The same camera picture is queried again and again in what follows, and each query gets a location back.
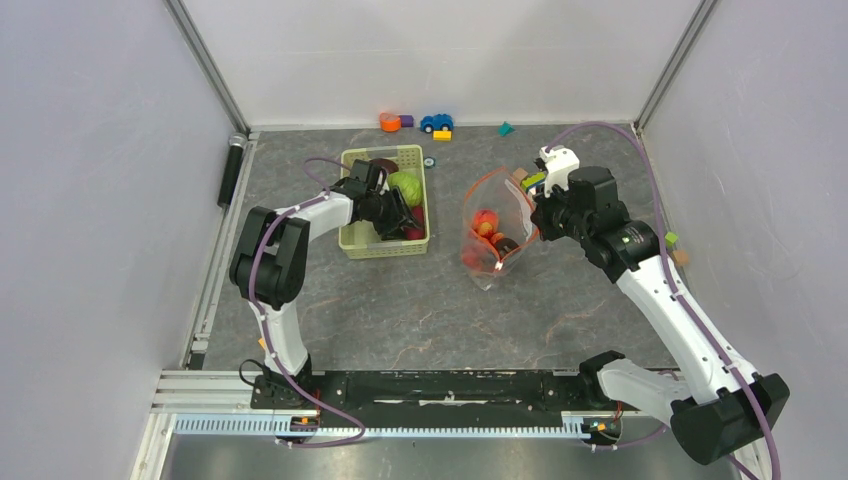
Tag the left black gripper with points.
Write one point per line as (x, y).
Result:
(400, 215)

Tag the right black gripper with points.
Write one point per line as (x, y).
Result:
(540, 215)

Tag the green cabbage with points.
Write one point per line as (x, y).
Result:
(410, 187)

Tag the purple sweet potato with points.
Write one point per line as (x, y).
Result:
(418, 231)

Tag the dark brown mangosteen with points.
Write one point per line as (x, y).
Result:
(388, 165)
(504, 246)

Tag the clear zip top bag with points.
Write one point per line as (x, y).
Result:
(499, 191)

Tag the red tomato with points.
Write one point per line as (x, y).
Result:
(485, 223)

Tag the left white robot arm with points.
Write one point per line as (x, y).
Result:
(269, 262)

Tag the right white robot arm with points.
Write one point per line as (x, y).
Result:
(722, 403)

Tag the green plastic basket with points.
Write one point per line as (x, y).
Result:
(360, 241)

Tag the green blue white brick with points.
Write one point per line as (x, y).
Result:
(531, 183)

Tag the yellow block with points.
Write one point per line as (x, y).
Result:
(442, 135)

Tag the purple block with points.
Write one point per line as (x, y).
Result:
(407, 121)

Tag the small green cube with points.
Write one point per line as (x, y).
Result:
(671, 239)

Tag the blue toy car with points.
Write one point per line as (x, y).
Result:
(436, 122)

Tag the teal block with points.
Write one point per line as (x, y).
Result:
(505, 129)

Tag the wooden cube right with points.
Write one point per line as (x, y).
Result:
(680, 257)

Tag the black microphone left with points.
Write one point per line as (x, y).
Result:
(236, 145)

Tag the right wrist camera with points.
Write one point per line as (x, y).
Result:
(558, 162)

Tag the orange ring toy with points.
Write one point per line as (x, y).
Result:
(390, 122)

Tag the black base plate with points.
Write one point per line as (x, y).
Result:
(396, 399)

